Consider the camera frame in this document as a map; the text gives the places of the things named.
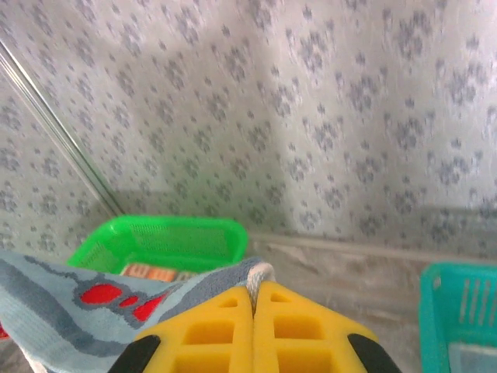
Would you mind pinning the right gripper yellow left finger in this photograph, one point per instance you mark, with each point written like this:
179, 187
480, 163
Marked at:
202, 342

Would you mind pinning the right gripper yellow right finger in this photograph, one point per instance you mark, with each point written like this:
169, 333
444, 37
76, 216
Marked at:
306, 342

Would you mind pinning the green plastic mesh basket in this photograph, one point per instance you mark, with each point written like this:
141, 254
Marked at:
101, 248

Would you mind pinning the aluminium frame post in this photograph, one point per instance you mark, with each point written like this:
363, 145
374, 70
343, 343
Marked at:
58, 132

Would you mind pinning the blue planet print towel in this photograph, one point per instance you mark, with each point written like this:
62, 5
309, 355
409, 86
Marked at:
473, 359

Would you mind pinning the light blue heart towel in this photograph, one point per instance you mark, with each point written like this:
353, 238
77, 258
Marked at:
58, 311

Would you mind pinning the orange blue lettered towel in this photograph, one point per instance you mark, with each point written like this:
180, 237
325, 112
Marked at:
155, 274

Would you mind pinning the teal plastic mesh basket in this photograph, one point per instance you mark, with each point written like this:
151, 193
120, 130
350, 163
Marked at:
431, 311

